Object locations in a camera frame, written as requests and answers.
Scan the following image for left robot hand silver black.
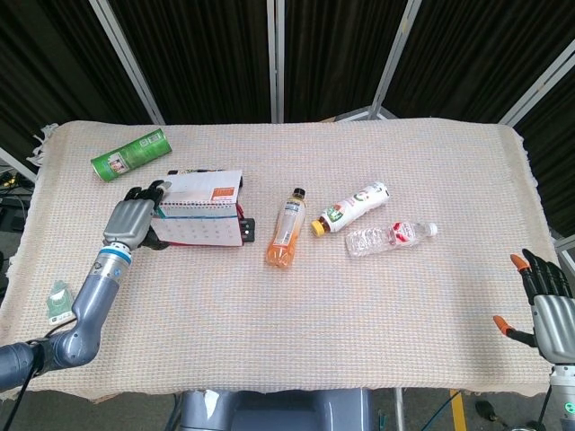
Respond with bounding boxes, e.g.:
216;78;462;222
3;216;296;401
102;179;173;252

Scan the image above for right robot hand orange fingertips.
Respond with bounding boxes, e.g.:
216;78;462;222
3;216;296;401
492;248;575;364

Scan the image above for green cylindrical snack can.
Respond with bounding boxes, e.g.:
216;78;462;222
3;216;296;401
90;128;173;183

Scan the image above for small green packet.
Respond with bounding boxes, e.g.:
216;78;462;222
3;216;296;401
47;280;75;324

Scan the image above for orange juice plastic bottle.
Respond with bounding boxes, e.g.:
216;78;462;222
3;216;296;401
266;187;309;269

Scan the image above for metal table leg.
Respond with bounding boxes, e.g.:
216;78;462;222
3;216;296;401
394;388;406;431

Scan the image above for clear water bottle white cap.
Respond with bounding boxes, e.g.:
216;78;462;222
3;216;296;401
344;221;439;258

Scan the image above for beige woven tablecloth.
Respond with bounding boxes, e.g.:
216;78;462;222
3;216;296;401
0;117;561;403

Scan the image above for tea bottle yellow cap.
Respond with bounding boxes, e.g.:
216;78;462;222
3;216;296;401
311;180;391;237

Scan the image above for grey robot torso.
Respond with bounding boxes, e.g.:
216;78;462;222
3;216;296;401
177;388;374;431

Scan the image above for blue cable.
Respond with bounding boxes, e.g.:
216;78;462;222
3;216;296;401
436;389;456;431

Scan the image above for dark folding screen white frame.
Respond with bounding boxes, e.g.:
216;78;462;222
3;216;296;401
0;0;575;275

